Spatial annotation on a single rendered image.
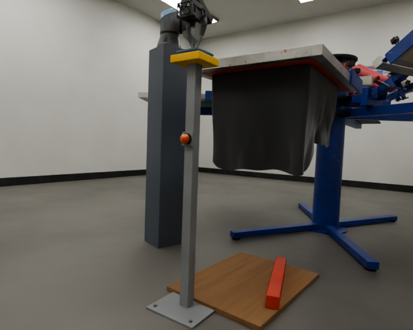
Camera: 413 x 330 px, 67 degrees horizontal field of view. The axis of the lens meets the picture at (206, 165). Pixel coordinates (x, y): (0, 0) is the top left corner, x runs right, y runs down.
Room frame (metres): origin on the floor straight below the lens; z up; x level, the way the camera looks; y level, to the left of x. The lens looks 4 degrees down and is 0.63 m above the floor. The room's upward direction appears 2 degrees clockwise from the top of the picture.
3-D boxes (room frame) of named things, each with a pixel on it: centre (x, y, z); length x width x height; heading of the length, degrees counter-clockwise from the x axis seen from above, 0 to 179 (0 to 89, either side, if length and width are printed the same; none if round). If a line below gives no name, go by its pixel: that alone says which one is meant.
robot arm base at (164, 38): (1.96, 0.25, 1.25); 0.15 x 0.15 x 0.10
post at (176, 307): (1.18, 0.06, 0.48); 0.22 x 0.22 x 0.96; 56
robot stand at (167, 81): (1.96, 0.25, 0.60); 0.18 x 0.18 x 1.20; 38
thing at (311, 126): (1.42, -0.50, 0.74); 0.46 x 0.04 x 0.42; 146
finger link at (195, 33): (1.15, 0.06, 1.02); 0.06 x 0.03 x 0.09; 146
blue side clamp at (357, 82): (1.62, -0.73, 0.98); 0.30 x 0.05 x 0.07; 146
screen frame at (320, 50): (1.58, -0.36, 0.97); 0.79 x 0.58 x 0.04; 146
